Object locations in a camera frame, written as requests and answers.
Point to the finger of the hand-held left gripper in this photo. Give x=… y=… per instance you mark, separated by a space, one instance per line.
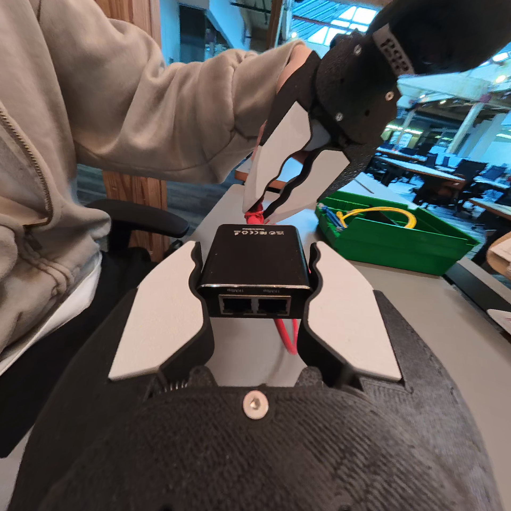
x=279 y=152
x=319 y=180

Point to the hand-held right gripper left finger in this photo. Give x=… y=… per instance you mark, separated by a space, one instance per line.
x=160 y=319

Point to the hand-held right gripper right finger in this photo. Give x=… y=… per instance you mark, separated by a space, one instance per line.
x=351 y=319

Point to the green plastic bin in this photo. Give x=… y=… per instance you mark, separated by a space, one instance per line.
x=399 y=243

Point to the black ethernet splitter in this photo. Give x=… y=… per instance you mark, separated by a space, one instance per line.
x=254 y=255

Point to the person's left forearm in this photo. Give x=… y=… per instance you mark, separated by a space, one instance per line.
x=176 y=88

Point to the person's left hand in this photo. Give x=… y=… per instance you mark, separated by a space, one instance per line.
x=291 y=68

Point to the black office chair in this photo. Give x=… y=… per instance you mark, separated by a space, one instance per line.
x=136 y=219

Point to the wooden door panel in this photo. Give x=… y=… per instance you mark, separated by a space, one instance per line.
x=140 y=200

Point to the instruction sheet board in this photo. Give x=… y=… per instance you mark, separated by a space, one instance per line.
x=501 y=255

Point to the person's grey hoodie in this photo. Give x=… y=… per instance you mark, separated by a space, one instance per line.
x=40 y=200

